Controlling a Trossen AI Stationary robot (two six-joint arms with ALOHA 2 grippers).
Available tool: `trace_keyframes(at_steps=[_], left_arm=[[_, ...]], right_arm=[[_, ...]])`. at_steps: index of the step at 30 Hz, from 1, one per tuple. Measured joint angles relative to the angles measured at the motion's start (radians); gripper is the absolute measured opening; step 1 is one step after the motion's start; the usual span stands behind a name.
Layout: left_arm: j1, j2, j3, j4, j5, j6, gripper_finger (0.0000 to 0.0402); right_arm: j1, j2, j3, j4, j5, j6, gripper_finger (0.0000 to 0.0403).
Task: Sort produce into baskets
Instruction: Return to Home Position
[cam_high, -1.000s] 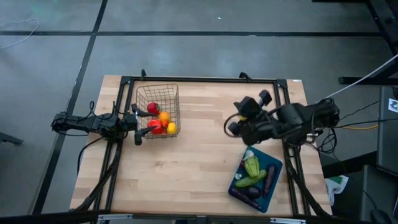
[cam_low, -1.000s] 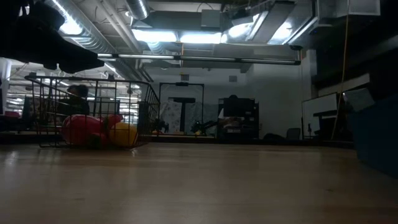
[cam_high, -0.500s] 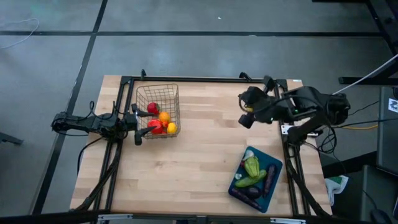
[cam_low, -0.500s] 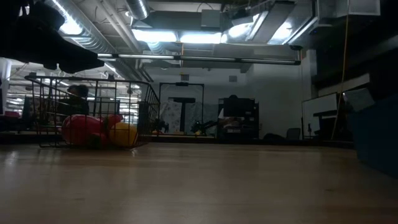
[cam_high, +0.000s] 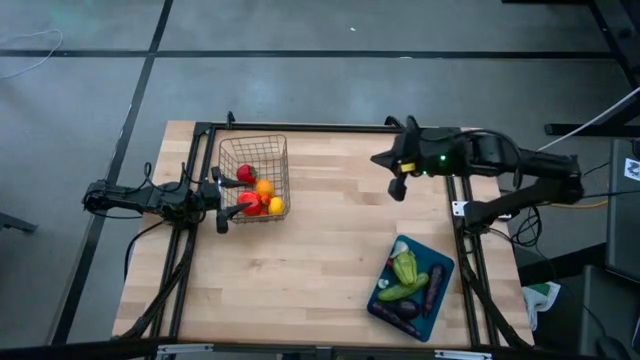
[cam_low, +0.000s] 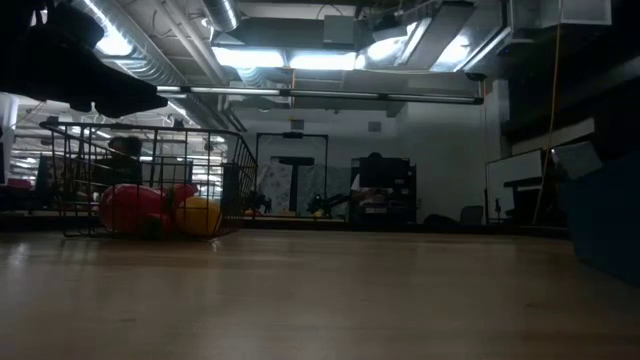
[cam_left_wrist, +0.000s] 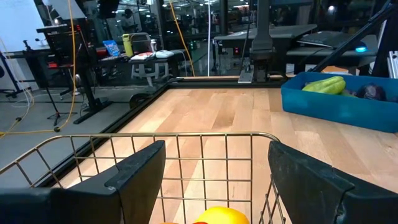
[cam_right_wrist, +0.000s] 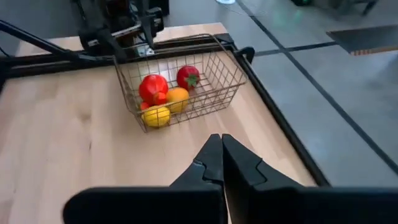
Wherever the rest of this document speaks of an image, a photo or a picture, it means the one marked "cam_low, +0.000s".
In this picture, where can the grey ceiling unit box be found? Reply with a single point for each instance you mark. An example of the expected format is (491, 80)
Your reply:
(340, 31)

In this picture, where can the black T-shaped pedestal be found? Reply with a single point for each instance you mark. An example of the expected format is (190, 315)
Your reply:
(294, 161)

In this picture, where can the silver horizontal frame bar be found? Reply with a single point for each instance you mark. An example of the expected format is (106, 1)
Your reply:
(325, 94)

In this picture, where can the patterned cloth screen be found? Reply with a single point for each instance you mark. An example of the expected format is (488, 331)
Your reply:
(277, 182)

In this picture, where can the whiteboard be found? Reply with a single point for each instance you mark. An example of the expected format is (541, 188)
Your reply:
(512, 172)

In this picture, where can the blue plastic tray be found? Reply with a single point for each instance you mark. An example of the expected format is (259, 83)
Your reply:
(610, 220)

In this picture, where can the dark cabinet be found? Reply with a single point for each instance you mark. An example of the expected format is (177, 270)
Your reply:
(387, 172)

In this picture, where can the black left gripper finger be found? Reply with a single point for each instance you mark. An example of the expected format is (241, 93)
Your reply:
(127, 97)

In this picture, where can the yellow lemon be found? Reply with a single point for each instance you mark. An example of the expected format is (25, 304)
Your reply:
(200, 217)

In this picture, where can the large red tomato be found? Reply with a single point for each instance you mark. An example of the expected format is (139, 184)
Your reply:
(183, 192)

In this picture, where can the red bell pepper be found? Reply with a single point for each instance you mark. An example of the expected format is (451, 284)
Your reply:
(130, 207)

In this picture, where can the grey office chair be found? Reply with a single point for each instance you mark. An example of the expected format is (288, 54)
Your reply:
(471, 215)

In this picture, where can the dark bag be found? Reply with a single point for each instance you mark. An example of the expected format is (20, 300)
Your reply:
(440, 222)

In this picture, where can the black background robot arm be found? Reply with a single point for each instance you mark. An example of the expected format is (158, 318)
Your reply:
(325, 205)

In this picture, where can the ceiling light panel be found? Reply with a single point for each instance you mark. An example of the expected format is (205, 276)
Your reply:
(322, 61)
(247, 57)

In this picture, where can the silver ventilation duct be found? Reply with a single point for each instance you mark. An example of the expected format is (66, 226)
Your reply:
(222, 12)

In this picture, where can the person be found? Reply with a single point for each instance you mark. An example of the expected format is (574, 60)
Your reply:
(125, 146)

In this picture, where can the grey flat panel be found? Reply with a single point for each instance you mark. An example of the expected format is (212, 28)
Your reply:
(577, 160)

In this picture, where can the black desk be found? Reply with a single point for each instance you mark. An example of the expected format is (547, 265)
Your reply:
(522, 184)

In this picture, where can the black stand frame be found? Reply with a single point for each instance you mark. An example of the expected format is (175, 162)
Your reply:
(292, 135)

